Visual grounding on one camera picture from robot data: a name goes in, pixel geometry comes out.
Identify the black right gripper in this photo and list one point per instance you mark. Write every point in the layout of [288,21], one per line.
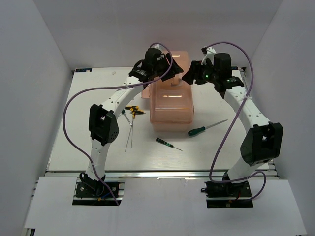
[195,69]

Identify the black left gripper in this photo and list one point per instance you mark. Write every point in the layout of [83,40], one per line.
[173,70]

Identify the pink plastic toolbox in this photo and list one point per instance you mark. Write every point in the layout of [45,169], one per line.
[171,102]

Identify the large green screwdriver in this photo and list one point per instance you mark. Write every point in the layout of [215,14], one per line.
[196,131]

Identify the yellow black hex key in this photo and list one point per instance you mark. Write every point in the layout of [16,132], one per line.
[132,132]
[135,111]

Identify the green handled screwdriver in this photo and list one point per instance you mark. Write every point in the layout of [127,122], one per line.
[124,114]

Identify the small black green screwdriver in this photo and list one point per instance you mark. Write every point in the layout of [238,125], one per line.
[163,142]

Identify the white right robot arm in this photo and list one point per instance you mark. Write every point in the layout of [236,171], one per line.
[263,139]

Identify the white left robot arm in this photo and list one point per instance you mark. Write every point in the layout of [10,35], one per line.
[103,124]

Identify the blue label sticker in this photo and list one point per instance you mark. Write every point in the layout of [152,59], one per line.
[83,70]

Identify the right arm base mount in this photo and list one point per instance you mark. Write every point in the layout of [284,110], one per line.
[228,195]

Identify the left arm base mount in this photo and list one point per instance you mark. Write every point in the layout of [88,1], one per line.
[91,192]

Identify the aluminium front rail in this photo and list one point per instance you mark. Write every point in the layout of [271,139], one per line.
[121,174]

